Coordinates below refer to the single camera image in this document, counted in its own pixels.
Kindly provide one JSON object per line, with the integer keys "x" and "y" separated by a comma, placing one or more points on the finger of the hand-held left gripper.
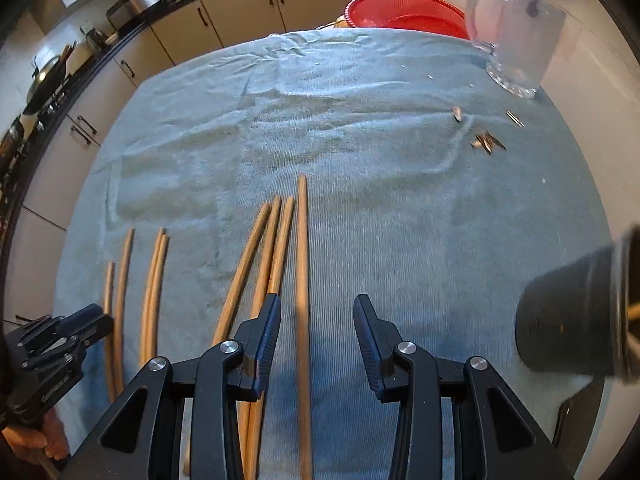
{"x": 92, "y": 322}

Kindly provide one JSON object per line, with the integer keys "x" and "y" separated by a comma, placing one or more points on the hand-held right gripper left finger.
{"x": 267, "y": 340}

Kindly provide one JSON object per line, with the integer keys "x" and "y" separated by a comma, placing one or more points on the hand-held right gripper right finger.
{"x": 367, "y": 340}

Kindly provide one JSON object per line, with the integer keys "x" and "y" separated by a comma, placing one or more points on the bunch of wooden chopsticks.
{"x": 302, "y": 260}

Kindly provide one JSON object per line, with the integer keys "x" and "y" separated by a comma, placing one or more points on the black chopstick holder cup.
{"x": 565, "y": 320}

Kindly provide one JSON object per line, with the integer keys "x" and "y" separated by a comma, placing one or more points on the person's left hand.
{"x": 52, "y": 440}

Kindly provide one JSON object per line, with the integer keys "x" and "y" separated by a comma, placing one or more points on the blue-grey towel cloth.
{"x": 350, "y": 135}

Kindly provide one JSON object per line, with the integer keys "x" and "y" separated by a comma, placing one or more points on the single seed shell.
{"x": 457, "y": 114}

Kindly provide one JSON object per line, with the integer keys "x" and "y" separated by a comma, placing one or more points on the metal wok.
{"x": 45, "y": 75}

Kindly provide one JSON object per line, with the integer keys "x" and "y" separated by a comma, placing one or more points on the thin metal pins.
{"x": 515, "y": 118}

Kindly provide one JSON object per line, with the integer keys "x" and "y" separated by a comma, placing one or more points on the red plastic basket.
{"x": 400, "y": 10}

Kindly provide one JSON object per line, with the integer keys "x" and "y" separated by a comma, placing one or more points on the clear glass mug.
{"x": 520, "y": 40}

